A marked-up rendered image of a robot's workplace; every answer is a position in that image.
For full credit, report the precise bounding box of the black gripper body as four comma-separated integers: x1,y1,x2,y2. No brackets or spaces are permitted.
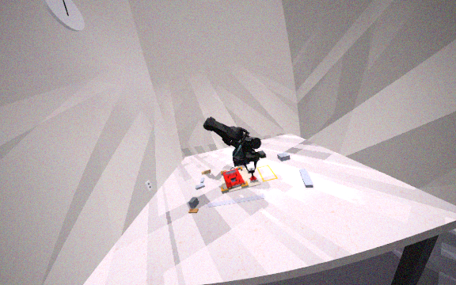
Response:
233,147,267,165

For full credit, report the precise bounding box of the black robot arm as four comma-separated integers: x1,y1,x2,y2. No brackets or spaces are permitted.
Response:
203,116,261,162

